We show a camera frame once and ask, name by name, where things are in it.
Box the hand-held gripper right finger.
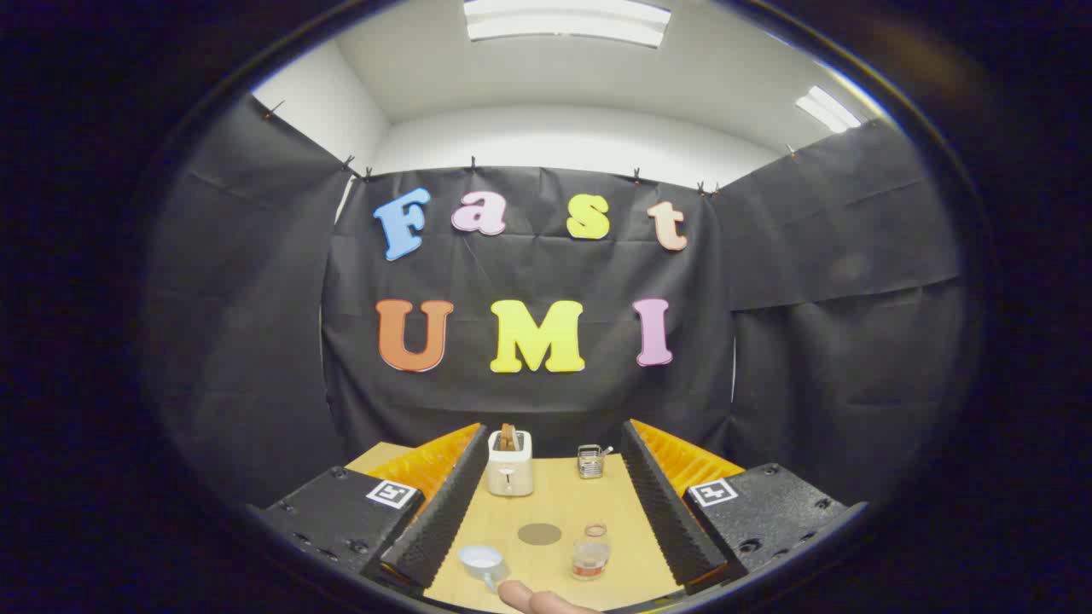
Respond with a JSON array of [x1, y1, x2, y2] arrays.
[[620, 418, 867, 595]]

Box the wooden table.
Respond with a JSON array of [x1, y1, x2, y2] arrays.
[[346, 442, 688, 613]]

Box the small ceiling light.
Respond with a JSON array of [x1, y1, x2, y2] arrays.
[[795, 85, 863, 134]]

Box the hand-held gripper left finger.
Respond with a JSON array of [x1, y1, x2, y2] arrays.
[[247, 422, 490, 598]]

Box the long ceiling light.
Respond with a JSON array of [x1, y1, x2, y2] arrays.
[[463, 0, 672, 49]]

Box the white toaster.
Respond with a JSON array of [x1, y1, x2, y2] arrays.
[[486, 429, 535, 498]]

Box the clear juice bottle red label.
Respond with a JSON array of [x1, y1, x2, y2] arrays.
[[570, 523, 612, 582]]

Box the white cup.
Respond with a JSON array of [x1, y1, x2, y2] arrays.
[[458, 545, 511, 594]]

